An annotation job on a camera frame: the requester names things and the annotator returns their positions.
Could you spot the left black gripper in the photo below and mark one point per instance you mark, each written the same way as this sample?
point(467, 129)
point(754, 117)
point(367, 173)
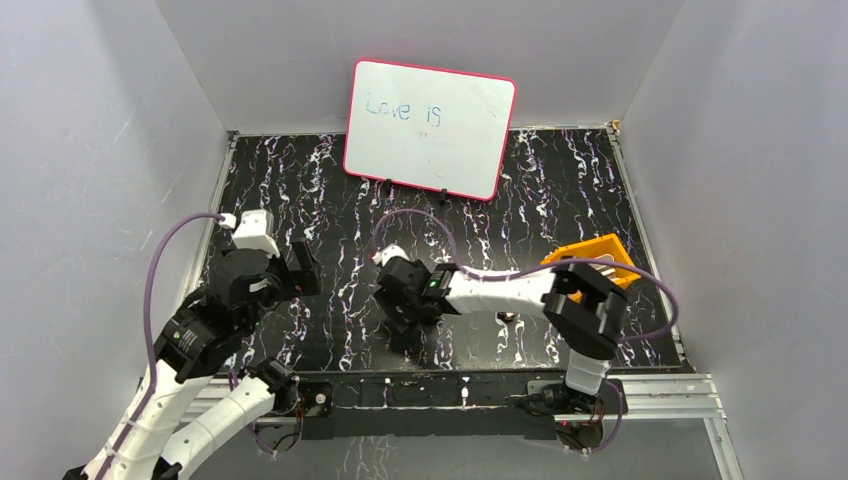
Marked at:
point(303, 266)

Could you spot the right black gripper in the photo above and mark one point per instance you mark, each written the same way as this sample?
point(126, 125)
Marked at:
point(389, 302)

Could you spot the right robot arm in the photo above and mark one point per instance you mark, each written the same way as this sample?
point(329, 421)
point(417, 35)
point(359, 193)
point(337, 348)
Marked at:
point(584, 307)

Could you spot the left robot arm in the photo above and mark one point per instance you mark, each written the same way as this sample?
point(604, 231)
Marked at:
point(150, 442)

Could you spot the pink framed whiteboard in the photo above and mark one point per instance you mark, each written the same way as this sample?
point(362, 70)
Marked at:
point(429, 128)

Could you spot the white part in bin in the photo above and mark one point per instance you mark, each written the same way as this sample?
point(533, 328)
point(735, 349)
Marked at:
point(612, 273)

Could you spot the orange parts bin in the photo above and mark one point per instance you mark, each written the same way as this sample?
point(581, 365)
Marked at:
point(613, 255)

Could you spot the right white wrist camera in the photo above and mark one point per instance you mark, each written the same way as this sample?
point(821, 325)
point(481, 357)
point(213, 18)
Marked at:
point(383, 255)

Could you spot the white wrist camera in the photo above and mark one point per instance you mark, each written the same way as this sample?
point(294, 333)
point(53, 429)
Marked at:
point(254, 231)
point(383, 255)

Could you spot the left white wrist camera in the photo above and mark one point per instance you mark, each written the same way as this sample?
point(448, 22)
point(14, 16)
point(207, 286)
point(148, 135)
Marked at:
point(254, 231)

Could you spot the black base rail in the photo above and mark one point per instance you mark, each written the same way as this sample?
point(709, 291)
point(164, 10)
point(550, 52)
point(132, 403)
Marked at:
point(424, 403)

